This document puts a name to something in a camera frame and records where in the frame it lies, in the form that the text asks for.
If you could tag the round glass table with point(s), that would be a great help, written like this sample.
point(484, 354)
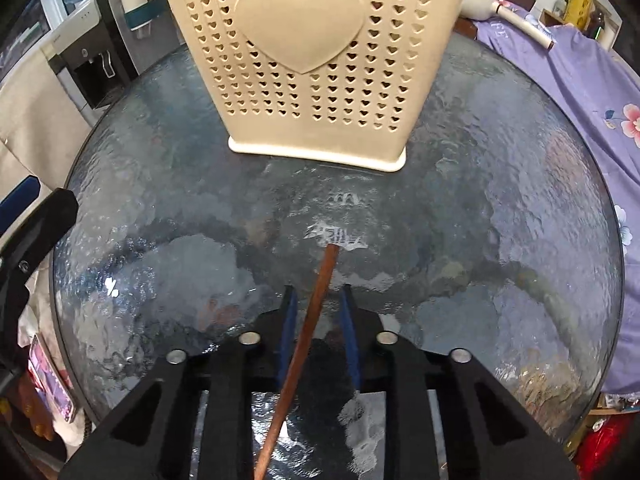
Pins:
point(175, 200)

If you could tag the phone with pink case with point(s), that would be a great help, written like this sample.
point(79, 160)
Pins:
point(47, 380)

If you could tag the beige cloth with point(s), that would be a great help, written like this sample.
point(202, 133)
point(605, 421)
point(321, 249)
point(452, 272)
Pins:
point(35, 125)

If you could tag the water dispenser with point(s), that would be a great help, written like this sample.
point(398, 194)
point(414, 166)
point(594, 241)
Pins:
point(85, 55)

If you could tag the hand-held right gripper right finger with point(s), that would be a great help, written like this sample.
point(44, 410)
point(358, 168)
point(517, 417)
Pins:
point(351, 335)

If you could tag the brown glass bottle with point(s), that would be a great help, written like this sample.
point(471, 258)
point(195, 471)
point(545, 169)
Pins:
point(599, 22)

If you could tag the cream perforated utensil holder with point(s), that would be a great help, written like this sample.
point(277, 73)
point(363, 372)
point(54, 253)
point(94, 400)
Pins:
point(300, 125)

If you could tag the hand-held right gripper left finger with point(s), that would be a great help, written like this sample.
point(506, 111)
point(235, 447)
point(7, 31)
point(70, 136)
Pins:
point(287, 330)

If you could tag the sliding window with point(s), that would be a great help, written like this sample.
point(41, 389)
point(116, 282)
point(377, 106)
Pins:
point(22, 35)

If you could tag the purple floral cloth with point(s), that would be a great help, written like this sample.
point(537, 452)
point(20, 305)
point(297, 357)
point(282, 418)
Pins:
point(590, 110)

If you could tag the brown wooden chopstick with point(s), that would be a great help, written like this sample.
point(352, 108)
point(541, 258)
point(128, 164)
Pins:
point(310, 317)

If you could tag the white pan with lid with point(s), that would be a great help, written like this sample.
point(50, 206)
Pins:
point(525, 25)

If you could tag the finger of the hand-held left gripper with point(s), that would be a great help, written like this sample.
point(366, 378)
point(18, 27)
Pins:
point(45, 220)
point(20, 199)

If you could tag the wooden counter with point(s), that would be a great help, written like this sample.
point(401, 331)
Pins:
point(465, 27)

